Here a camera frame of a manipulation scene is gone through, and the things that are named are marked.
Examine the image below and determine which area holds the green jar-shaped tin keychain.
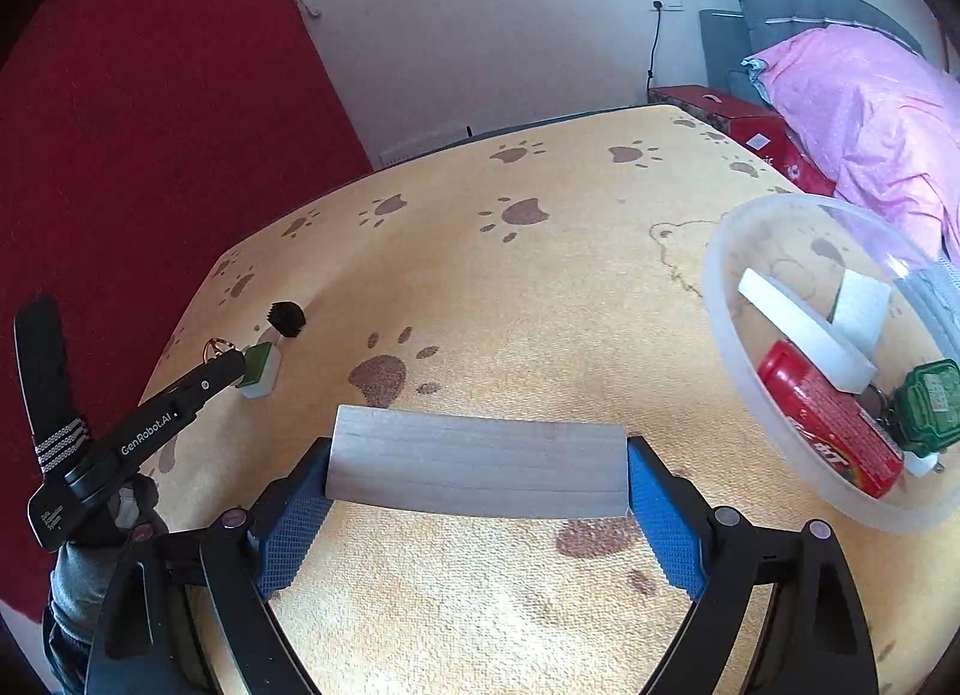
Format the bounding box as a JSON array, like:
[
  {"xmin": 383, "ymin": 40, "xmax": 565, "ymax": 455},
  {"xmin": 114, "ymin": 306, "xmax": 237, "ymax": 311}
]
[{"xmin": 880, "ymin": 358, "xmax": 960, "ymax": 477}]

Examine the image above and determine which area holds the black power cable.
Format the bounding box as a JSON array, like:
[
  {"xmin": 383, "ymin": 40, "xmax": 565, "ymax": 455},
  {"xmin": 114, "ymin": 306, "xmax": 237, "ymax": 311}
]
[{"xmin": 644, "ymin": 2, "xmax": 667, "ymax": 104}]

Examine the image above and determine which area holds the white wall socket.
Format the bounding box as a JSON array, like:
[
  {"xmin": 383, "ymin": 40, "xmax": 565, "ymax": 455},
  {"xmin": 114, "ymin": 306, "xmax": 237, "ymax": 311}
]
[{"xmin": 649, "ymin": 0, "xmax": 685, "ymax": 12}]

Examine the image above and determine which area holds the clear plastic bowl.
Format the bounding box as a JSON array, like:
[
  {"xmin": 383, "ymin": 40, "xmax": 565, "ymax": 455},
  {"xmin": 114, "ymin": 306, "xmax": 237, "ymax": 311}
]
[{"xmin": 700, "ymin": 194, "xmax": 958, "ymax": 532}]

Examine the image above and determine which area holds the gloved left hand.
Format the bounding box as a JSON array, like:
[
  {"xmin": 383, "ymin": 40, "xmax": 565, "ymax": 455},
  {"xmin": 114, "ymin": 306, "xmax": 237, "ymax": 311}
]
[{"xmin": 43, "ymin": 474, "xmax": 163, "ymax": 693}]

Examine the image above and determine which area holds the long wooden block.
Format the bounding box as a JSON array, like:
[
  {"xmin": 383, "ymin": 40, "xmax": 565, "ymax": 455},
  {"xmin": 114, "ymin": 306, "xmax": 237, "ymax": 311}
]
[{"xmin": 325, "ymin": 406, "xmax": 628, "ymax": 519}]

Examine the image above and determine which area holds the white foam block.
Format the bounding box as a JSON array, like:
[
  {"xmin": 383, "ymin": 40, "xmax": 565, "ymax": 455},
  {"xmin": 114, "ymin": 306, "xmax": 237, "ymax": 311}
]
[{"xmin": 737, "ymin": 268, "xmax": 877, "ymax": 394}]

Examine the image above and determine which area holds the red quilt box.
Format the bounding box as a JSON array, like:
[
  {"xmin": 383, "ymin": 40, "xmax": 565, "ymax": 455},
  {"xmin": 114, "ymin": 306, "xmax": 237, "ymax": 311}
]
[{"xmin": 649, "ymin": 85, "xmax": 835, "ymax": 196}]

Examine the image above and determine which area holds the green white mahjong tile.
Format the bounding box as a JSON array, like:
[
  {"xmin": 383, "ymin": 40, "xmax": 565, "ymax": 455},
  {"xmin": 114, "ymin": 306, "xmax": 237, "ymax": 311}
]
[{"xmin": 236, "ymin": 342, "xmax": 281, "ymax": 399}]

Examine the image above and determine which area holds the grey blue bed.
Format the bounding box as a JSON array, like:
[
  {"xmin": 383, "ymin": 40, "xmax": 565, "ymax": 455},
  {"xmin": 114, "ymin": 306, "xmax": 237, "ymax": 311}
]
[{"xmin": 698, "ymin": 0, "xmax": 923, "ymax": 105}]

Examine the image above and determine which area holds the pink quilt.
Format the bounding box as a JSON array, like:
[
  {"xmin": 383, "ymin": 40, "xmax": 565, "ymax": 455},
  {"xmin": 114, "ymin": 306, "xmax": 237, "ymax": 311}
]
[{"xmin": 742, "ymin": 23, "xmax": 958, "ymax": 261}]

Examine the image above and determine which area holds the zebra striped white wedge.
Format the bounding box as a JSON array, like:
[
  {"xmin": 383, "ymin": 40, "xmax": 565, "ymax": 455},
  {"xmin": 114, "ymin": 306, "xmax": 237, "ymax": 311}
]
[{"xmin": 830, "ymin": 269, "xmax": 892, "ymax": 358}]

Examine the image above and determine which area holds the black ribbed knob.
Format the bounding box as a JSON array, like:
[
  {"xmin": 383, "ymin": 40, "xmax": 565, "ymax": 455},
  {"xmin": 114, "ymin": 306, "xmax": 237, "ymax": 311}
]
[{"xmin": 267, "ymin": 300, "xmax": 306, "ymax": 339}]

